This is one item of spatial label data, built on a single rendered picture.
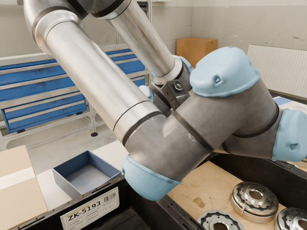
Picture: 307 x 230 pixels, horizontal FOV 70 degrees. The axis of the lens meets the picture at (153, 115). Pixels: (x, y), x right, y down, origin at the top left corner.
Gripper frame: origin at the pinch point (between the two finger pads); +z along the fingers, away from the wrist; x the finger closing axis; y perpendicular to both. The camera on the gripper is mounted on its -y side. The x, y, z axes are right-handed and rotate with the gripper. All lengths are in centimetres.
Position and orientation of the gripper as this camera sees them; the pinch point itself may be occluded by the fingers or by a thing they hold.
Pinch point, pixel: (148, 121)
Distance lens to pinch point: 57.4
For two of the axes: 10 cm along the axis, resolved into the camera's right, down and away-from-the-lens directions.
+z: -6.1, 0.2, 7.9
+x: 7.7, -2.0, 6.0
